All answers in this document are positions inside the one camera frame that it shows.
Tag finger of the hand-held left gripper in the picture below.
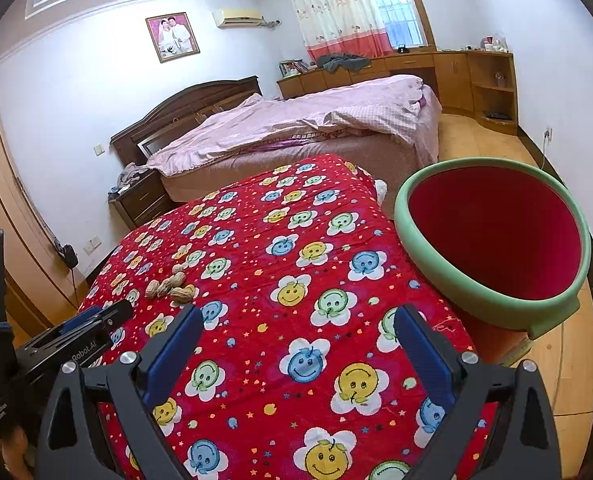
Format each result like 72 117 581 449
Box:
59 306 103 336
94 300 133 333

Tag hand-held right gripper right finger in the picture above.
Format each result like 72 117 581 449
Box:
394 304 562 480

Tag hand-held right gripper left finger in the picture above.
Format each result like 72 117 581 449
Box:
36 304 204 480

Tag red bin with green rim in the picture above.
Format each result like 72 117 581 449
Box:
394 156 592 366

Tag person's left hand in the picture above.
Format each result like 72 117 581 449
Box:
4 427 40 480

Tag red smiley flower printed blanket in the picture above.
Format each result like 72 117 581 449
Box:
76 154 502 480

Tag dark wooden nightstand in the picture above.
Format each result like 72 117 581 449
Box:
109 169 174 231

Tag crumpled clothes on nightstand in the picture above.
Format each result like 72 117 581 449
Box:
109 162 150 193

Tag bed with brown base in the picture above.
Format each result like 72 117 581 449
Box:
159 85 442 206

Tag dark wooden headboard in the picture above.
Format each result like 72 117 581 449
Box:
110 76 262 168

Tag wooden bed with pink blanket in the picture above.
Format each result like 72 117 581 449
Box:
146 74 427 177

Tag wooden corner shelf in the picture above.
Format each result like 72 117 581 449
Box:
467 51 520 136

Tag long wooden cabinet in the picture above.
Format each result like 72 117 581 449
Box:
276 50 472 113

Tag dark grey clothes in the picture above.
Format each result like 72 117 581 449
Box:
317 52 372 73

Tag barred window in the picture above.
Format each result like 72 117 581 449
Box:
361 0 435 48

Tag cream and red curtain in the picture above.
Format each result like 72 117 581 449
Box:
286 0 395 63

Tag black cable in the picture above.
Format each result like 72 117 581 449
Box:
4 157 77 311

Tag framed wall photo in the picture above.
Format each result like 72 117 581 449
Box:
145 11 200 64

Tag wall air conditioner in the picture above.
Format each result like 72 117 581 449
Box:
212 7 266 29

